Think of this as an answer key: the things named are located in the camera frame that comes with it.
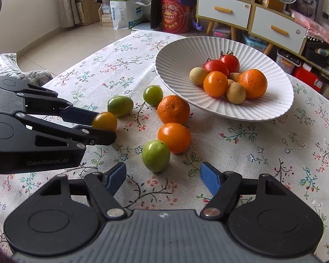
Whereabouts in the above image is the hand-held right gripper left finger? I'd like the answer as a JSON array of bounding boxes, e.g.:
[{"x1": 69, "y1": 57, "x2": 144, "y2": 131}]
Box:
[{"x1": 38, "y1": 162, "x2": 127, "y2": 220}]

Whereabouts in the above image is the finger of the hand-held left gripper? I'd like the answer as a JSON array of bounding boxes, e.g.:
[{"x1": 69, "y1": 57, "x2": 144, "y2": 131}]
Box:
[
  {"x1": 16, "y1": 112, "x2": 117, "y2": 151},
  {"x1": 16, "y1": 85, "x2": 100, "y2": 127}
]

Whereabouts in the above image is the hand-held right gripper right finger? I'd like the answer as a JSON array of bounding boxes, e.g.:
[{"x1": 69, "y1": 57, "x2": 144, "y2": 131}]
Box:
[{"x1": 200, "y1": 162, "x2": 294, "y2": 220}]

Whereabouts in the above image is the olive yellow tomato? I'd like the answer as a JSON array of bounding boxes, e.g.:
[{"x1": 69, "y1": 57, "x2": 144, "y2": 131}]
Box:
[{"x1": 91, "y1": 111, "x2": 118, "y2": 131}]

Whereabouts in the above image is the light green oval tomato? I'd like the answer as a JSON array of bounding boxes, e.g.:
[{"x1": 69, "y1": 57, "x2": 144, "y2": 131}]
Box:
[{"x1": 141, "y1": 140, "x2": 171, "y2": 173}]

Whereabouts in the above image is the orange tomato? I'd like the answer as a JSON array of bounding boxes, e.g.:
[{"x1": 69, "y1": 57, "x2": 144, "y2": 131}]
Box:
[
  {"x1": 203, "y1": 71, "x2": 229, "y2": 98},
  {"x1": 157, "y1": 122, "x2": 192, "y2": 154}
]

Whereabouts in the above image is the large mandarin orange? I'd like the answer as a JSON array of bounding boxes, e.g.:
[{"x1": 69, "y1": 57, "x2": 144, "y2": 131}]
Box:
[{"x1": 237, "y1": 69, "x2": 268, "y2": 99}]

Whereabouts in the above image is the large red tomato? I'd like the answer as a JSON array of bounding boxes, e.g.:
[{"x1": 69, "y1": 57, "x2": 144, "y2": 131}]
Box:
[{"x1": 202, "y1": 58, "x2": 230, "y2": 78}]

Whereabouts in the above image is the white ribbed bowl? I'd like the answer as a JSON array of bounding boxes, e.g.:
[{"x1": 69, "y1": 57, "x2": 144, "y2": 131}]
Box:
[{"x1": 155, "y1": 36, "x2": 295, "y2": 122}]

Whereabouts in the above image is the dark green blemished tomato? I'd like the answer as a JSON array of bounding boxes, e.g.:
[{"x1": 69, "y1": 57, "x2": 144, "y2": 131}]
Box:
[{"x1": 107, "y1": 95, "x2": 134, "y2": 118}]

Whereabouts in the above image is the floral tablecloth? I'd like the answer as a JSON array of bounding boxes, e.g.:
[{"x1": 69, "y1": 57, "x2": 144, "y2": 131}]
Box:
[{"x1": 0, "y1": 30, "x2": 329, "y2": 263}]

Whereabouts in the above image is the grey blanket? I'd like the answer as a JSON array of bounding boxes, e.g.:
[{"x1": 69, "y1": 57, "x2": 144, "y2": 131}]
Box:
[{"x1": 0, "y1": 53, "x2": 52, "y2": 88}]

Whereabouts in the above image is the round green tomato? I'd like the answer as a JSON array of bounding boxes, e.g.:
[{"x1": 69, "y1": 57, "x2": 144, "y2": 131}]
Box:
[{"x1": 143, "y1": 85, "x2": 164, "y2": 107}]

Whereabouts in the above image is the small mandarin orange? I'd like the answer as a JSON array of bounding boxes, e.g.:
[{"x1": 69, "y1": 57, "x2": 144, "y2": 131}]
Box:
[{"x1": 157, "y1": 95, "x2": 190, "y2": 126}]

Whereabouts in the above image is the white paper bag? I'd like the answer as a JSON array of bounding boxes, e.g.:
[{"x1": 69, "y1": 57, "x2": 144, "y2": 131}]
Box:
[{"x1": 109, "y1": 0, "x2": 151, "y2": 30}]

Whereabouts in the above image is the wooden rack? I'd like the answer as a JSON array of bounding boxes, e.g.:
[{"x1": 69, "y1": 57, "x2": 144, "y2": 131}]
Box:
[{"x1": 71, "y1": 0, "x2": 110, "y2": 28}]

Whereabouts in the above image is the beige curtain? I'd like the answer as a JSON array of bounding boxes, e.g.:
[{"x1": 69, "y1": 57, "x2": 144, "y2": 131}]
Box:
[{"x1": 56, "y1": 0, "x2": 81, "y2": 28}]

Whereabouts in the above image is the small red tomato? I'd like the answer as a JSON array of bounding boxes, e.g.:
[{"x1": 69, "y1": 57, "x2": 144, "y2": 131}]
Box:
[{"x1": 219, "y1": 50, "x2": 240, "y2": 73}]

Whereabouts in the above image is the black panel on white base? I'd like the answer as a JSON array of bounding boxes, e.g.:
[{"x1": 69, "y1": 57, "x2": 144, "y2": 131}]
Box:
[{"x1": 132, "y1": 0, "x2": 163, "y2": 32}]

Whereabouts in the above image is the red box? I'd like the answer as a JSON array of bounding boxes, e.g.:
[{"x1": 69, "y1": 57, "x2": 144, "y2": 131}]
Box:
[{"x1": 293, "y1": 67, "x2": 320, "y2": 89}]

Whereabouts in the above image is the red snack bucket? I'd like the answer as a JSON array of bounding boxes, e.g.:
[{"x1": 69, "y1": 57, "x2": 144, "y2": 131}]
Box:
[{"x1": 160, "y1": 0, "x2": 194, "y2": 34}]

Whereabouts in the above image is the clear plastic storage box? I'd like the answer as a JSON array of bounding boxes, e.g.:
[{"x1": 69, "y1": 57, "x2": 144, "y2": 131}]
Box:
[{"x1": 241, "y1": 31, "x2": 268, "y2": 53}]

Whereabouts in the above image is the white cabinet drawer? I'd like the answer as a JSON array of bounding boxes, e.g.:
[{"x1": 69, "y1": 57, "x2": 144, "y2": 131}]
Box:
[
  {"x1": 251, "y1": 5, "x2": 308, "y2": 55},
  {"x1": 199, "y1": 0, "x2": 252, "y2": 29}
]

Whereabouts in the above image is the pink cloth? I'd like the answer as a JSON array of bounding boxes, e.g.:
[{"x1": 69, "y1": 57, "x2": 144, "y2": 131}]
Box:
[{"x1": 291, "y1": 9, "x2": 329, "y2": 47}]

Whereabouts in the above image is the wooden shelf cabinet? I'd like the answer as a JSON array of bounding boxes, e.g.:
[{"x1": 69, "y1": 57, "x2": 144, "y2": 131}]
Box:
[{"x1": 196, "y1": 0, "x2": 327, "y2": 61}]

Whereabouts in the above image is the tan cardboard box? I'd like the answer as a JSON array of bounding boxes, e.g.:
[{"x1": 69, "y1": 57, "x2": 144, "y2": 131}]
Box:
[{"x1": 262, "y1": 0, "x2": 286, "y2": 13}]

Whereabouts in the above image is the framed cat picture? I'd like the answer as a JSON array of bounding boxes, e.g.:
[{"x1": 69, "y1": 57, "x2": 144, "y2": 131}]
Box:
[{"x1": 291, "y1": 0, "x2": 325, "y2": 22}]

